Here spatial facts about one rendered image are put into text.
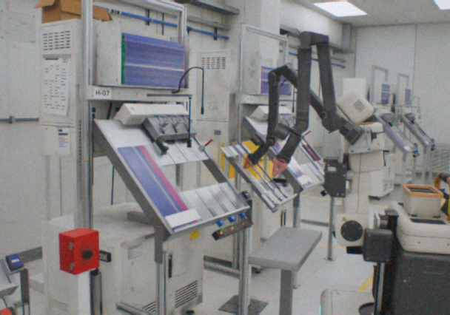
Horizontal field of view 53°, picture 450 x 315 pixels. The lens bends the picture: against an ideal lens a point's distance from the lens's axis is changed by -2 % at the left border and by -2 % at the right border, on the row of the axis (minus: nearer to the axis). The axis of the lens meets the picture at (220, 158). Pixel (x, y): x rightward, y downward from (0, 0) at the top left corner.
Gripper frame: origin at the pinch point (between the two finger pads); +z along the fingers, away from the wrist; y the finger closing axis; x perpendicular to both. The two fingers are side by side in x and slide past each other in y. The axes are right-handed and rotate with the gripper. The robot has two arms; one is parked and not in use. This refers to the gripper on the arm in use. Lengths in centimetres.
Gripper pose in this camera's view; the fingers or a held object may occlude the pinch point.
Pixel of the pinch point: (245, 167)
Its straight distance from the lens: 275.4
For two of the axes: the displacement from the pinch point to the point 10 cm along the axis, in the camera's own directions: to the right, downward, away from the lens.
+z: -6.3, 6.7, 3.8
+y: -4.5, 0.8, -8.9
